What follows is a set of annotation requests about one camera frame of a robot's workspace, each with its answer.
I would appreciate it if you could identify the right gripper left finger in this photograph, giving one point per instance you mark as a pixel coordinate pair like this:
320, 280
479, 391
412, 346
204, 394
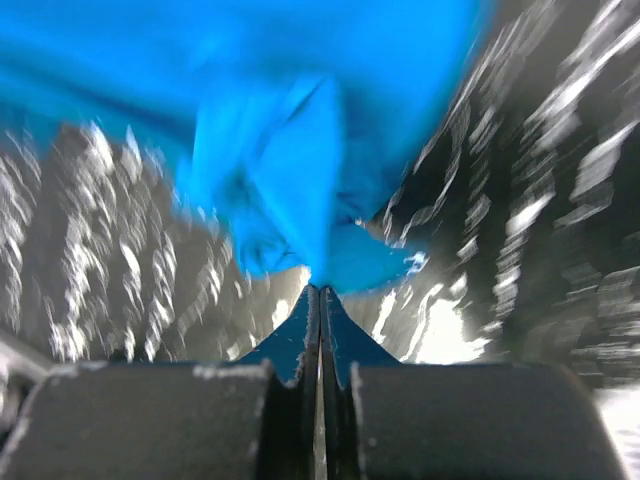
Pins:
286, 448

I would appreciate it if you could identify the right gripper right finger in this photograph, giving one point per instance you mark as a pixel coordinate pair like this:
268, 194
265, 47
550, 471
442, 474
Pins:
360, 395

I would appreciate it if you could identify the blue t shirt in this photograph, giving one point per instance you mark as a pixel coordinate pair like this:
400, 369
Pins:
291, 122

